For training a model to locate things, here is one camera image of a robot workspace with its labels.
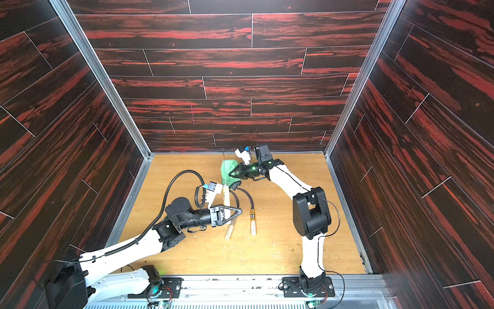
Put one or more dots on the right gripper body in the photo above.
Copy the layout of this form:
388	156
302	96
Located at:
247	170

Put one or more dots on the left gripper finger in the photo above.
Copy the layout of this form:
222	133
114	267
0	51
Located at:
232	211
228	221

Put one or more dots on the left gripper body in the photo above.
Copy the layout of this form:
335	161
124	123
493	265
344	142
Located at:
201	218

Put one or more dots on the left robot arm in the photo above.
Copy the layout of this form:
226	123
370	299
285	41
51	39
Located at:
93	276

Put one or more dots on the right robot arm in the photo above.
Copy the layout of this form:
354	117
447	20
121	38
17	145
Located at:
311	216

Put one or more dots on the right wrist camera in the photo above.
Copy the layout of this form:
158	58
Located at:
244	153

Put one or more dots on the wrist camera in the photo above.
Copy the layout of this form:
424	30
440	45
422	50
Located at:
244	153
212	189

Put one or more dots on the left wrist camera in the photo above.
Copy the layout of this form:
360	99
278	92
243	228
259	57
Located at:
212	189

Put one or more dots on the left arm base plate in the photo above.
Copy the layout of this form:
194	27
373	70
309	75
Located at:
167	288

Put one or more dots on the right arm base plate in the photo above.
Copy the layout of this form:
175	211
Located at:
300	286

